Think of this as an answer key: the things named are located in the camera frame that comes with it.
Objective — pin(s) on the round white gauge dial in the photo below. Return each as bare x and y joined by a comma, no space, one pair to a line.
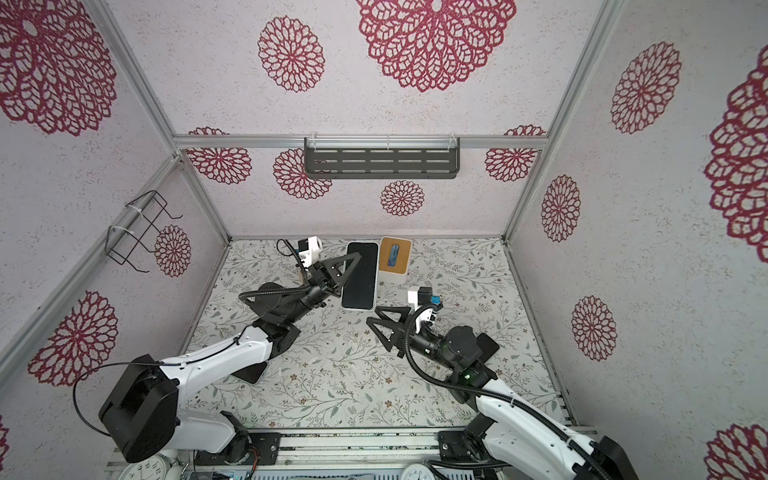
417,472

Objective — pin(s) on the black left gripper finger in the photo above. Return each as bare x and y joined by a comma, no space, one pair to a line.
345,263
340,280

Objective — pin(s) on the black wire wall basket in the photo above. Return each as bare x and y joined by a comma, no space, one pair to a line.
122,240

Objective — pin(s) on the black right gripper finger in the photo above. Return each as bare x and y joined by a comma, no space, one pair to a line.
392,313
389,332

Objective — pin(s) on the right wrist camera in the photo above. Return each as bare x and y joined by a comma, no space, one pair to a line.
423,299

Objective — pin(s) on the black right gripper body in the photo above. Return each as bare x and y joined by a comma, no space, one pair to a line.
430,347

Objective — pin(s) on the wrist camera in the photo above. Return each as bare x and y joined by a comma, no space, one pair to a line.
423,299
309,250

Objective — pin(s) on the grey slotted wall shelf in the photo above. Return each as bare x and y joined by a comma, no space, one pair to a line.
386,160

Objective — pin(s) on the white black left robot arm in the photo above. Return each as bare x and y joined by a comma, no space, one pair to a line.
144,413

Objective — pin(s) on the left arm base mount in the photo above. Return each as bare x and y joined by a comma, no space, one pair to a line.
246,447

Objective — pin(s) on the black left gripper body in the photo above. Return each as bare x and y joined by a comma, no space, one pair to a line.
321,281

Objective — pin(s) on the aluminium front rail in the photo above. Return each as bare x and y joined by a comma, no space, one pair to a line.
349,448

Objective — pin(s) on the white alarm clock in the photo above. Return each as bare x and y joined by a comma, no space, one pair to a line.
164,465

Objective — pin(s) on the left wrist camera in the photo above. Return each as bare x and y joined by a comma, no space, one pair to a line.
309,250

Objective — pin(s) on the white wooden-top tissue box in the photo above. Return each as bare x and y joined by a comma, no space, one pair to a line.
394,259

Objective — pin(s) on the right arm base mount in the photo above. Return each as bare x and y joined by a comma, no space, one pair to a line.
466,447

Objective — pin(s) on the black phone near right arm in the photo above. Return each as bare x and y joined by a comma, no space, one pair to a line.
488,347

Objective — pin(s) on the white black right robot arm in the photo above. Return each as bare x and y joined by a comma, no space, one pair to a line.
507,430

